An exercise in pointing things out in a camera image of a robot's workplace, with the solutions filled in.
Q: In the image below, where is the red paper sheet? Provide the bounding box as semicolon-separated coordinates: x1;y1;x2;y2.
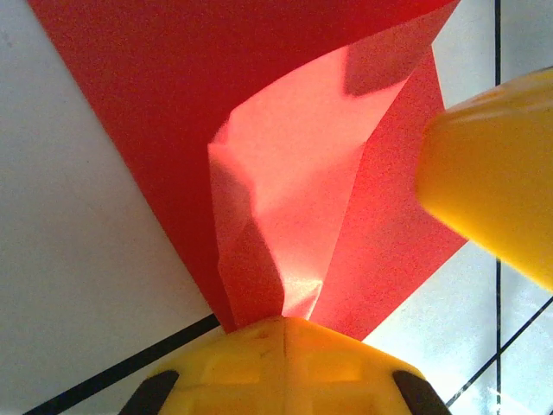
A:
26;0;470;342

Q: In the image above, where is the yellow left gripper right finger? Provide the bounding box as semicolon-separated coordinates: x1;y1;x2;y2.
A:
284;317;453;415

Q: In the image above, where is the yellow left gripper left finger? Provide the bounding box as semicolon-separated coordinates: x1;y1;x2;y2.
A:
118;316;286;415

